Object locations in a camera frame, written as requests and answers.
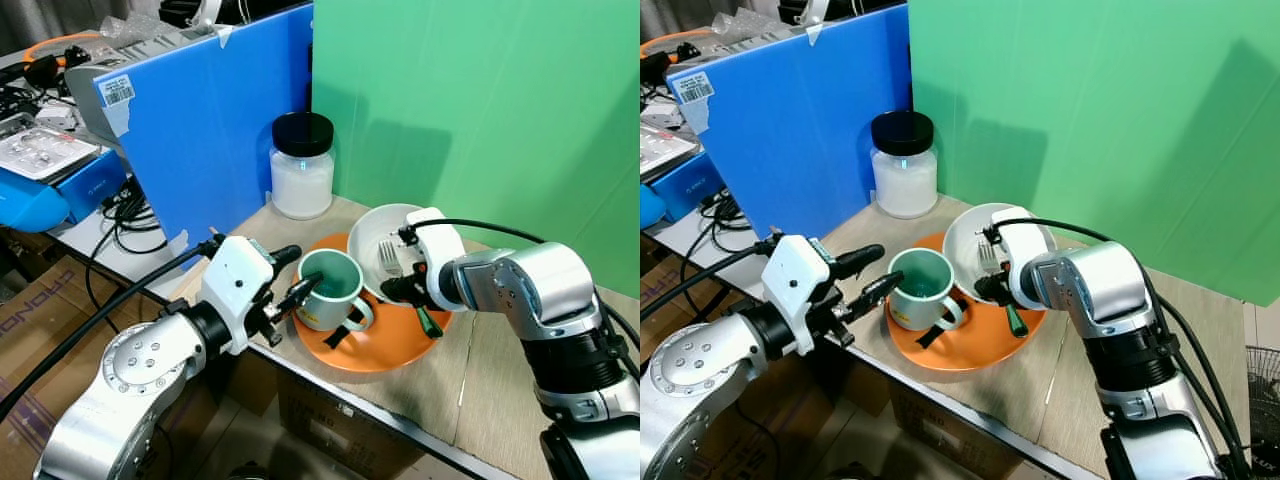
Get white barcode label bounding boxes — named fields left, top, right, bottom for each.
left=675, top=71, right=715, bottom=104
left=97, top=73, right=136, bottom=108

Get black utensil handle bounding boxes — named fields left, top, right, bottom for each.
left=915, top=312, right=956, bottom=349
left=322, top=310, right=366, bottom=350

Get orange round plate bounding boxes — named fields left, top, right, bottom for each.
left=885, top=232, right=1048, bottom=372
left=292, top=232, right=453, bottom=374

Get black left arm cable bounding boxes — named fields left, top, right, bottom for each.
left=0, top=235, right=226, bottom=421
left=640, top=235, right=786, bottom=323

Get printed brown cardboard box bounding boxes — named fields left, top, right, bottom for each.
left=0, top=255, right=131, bottom=441
left=640, top=275, right=701, bottom=333

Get green ceramic mug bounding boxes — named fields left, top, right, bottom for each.
left=295, top=248, right=376, bottom=333
left=886, top=247, right=969, bottom=331

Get plain brown cardboard box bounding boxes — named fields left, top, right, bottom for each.
left=275, top=370, right=431, bottom=480
left=885, top=385, right=1011, bottom=480

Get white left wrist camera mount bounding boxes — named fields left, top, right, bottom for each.
left=198, top=235, right=277, bottom=353
left=760, top=235, right=839, bottom=353

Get orange cable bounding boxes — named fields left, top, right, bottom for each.
left=640, top=30, right=701, bottom=56
left=22, top=32, right=101, bottom=66

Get blue plastic board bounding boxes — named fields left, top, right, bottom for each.
left=665, top=3, right=913, bottom=241
left=95, top=3, right=315, bottom=251

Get blue case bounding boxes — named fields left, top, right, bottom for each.
left=640, top=150, right=713, bottom=229
left=0, top=150, right=129, bottom=233

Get white jar with black lid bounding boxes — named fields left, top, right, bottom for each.
left=270, top=112, right=336, bottom=221
left=870, top=110, right=939, bottom=220

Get white printed carton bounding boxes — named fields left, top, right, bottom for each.
left=0, top=125, right=101, bottom=181
left=640, top=122, right=698, bottom=176

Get clear plastic bags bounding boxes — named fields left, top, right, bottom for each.
left=95, top=15, right=216, bottom=61
left=700, top=10, right=801, bottom=51

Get fork with dark green handle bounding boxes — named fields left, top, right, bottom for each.
left=978, top=243, right=1028, bottom=339
left=378, top=240, right=446, bottom=341

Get green backdrop board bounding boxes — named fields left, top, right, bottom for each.
left=311, top=0, right=641, bottom=298
left=908, top=0, right=1280, bottom=306

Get white bowl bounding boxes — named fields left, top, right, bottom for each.
left=347, top=203, right=431, bottom=301
left=943, top=202, right=1011, bottom=301

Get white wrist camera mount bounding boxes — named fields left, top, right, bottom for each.
left=985, top=207, right=1058, bottom=309
left=198, top=235, right=277, bottom=353
left=760, top=235, right=839, bottom=353
left=400, top=207, right=468, bottom=313

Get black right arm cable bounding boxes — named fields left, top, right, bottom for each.
left=985, top=218, right=1251, bottom=477
left=398, top=218, right=641, bottom=381

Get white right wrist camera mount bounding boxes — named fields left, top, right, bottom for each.
left=400, top=207, right=468, bottom=313
left=985, top=207, right=1058, bottom=309

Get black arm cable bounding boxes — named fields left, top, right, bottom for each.
left=985, top=218, right=1251, bottom=477
left=398, top=218, right=641, bottom=381
left=0, top=235, right=226, bottom=421
left=640, top=235, right=786, bottom=323

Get black fan grille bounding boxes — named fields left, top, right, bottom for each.
left=1243, top=345, right=1280, bottom=471

